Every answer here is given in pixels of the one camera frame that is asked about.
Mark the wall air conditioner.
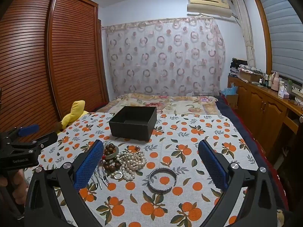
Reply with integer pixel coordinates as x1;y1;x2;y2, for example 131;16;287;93
187;0;233;18

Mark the grey window blind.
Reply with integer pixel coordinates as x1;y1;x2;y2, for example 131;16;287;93
257;0;303;86

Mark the black storage box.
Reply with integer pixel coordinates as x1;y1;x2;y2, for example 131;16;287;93
108;106;157;142

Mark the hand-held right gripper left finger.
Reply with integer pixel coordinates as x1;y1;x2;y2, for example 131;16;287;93
24;139;105;227

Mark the pink thermos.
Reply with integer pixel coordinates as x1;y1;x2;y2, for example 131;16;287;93
271;72;281;91

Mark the yellow plush toy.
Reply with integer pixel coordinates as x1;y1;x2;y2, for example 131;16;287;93
60;100;86;130

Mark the brown wooden bead bracelet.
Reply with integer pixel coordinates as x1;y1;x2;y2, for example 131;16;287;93
104;144;119;156

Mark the cardboard box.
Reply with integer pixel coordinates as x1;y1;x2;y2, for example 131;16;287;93
238;68;262;83

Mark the circle print curtain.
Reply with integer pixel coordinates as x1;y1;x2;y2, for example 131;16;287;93
102;16;225;97

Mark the white pearl necklace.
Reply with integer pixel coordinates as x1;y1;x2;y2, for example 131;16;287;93
116;150;148;182

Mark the blue plastic bag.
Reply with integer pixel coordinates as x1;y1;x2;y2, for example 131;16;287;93
220;84;238;98

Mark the silver bangle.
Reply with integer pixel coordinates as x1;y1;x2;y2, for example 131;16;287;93
148;167;177;194

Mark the pale green jade bangle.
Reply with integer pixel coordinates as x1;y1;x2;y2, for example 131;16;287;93
104;147;120;159

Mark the person's left hand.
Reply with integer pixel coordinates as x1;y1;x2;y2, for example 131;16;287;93
0;169;27;208

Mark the white tissue box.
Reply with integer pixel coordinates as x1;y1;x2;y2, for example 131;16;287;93
278;87;290;99

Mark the wooden slatted wardrobe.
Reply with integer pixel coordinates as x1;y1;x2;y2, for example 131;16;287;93
0;0;109;133

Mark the floral bedsheet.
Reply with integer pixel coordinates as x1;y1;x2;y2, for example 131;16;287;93
97;93;222;116

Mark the wooden cabinet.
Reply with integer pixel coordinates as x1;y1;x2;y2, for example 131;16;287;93
227;74;303;161

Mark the tied beige curtain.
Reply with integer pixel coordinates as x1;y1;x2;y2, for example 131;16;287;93
232;0;257;69

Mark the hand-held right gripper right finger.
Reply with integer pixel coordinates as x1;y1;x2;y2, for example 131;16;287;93
198;139;284;227

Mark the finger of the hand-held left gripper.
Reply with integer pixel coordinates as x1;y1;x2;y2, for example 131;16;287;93
7;132;58;152
5;124;40;145

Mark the stack of folded clothes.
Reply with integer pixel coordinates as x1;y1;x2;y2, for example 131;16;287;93
230;58;248;77

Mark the orange print blanket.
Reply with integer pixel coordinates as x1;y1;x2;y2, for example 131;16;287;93
24;112;263;227

